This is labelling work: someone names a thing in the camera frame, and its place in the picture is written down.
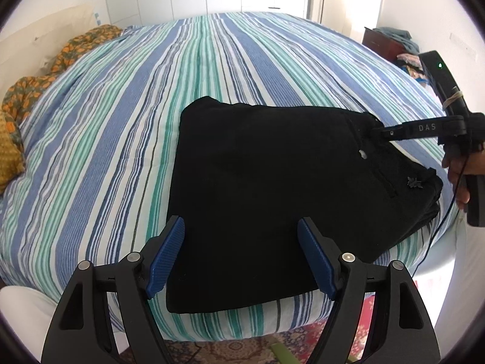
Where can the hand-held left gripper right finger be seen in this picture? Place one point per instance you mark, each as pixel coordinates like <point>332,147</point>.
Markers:
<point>316,258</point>

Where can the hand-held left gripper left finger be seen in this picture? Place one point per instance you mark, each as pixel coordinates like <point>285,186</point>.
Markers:
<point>166,258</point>

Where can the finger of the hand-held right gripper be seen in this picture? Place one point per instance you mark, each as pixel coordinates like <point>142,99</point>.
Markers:
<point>409,129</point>

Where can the black pants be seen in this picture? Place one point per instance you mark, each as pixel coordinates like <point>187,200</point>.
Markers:
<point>265,182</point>

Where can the person's right hand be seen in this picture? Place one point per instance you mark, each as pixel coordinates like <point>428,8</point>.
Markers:
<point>456,174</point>

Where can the colourful clothes pile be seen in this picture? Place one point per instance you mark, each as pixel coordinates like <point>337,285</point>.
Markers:
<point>415,68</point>

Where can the grey-blue folded cloth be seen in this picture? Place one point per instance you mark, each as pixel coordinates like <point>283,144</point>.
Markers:
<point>398,36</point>

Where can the dark wooden nightstand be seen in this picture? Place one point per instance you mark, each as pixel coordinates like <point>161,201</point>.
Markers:
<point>382,45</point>

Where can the green flat object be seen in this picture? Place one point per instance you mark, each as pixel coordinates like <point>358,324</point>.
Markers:
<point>284,354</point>

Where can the white cloth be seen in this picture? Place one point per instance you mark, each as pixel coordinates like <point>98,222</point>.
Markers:
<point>22,314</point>
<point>451,273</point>

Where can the striped bed cover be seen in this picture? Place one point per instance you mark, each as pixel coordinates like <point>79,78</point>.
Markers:
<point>132,121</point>

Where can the mustard knit blanket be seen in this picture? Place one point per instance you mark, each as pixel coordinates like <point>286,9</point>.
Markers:
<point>9,155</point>

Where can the orange floral cloth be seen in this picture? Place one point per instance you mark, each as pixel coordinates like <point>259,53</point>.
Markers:
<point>26,91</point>

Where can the cream padded headboard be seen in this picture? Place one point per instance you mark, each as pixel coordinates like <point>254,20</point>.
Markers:
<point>34,38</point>

